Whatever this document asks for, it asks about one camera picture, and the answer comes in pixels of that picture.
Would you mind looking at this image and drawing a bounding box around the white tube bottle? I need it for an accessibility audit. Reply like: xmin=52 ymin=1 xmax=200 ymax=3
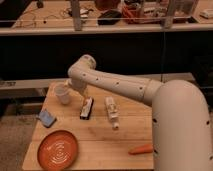
xmin=105 ymin=96 xmax=119 ymax=130

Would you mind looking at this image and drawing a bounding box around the orange tool on bench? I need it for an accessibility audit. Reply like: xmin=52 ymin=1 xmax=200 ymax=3
xmin=122 ymin=6 xmax=137 ymax=24

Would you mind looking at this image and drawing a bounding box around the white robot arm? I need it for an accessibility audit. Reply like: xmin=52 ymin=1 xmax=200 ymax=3
xmin=68 ymin=55 xmax=213 ymax=171

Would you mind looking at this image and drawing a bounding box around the black object on bench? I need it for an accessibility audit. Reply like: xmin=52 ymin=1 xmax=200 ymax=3
xmin=97 ymin=10 xmax=122 ymax=25

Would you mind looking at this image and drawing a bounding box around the blue sponge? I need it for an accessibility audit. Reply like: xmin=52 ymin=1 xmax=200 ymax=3
xmin=37 ymin=110 xmax=56 ymax=128

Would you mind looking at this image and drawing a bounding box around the hanging black cable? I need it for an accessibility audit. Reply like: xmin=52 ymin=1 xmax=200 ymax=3
xmin=159 ymin=27 xmax=167 ymax=81

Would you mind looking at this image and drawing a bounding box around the orange carrot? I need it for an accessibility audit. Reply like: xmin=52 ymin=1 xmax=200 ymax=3
xmin=128 ymin=144 xmax=153 ymax=155

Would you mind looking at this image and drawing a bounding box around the left metal post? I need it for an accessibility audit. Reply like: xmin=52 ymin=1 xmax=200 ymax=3
xmin=70 ymin=0 xmax=82 ymax=31

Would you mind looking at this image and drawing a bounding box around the right metal post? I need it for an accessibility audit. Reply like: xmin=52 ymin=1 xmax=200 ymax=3
xmin=163 ymin=0 xmax=176 ymax=29

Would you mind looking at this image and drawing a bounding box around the metal post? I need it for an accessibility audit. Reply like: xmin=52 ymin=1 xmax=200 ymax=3
xmin=163 ymin=0 xmax=176 ymax=29
xmin=70 ymin=0 xmax=82 ymax=31

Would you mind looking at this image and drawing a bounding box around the orange plate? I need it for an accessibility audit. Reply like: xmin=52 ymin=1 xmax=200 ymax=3
xmin=37 ymin=130 xmax=78 ymax=171

